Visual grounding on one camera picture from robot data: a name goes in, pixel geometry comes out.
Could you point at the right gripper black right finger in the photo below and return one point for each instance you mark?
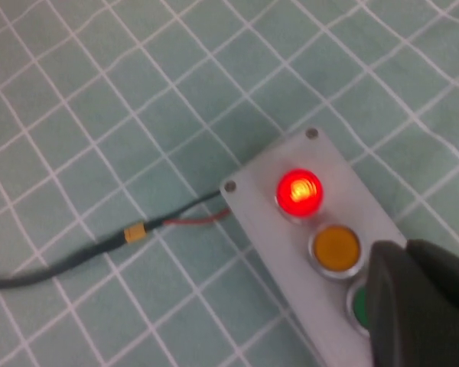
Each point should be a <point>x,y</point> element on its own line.
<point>451,275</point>

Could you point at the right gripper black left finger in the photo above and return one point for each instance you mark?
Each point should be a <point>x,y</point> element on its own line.
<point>413,325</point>

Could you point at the green push button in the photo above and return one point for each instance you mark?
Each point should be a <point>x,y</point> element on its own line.
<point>359,309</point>

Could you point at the yellow push button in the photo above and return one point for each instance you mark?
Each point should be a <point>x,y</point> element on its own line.
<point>336,246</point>

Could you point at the red lit indicator lamp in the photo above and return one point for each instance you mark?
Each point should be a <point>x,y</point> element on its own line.
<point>298,191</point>

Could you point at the green white-grid tablecloth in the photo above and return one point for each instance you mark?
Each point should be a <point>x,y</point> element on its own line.
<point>99,114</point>

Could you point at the grey black switch box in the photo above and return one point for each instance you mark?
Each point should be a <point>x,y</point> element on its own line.
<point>260,214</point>

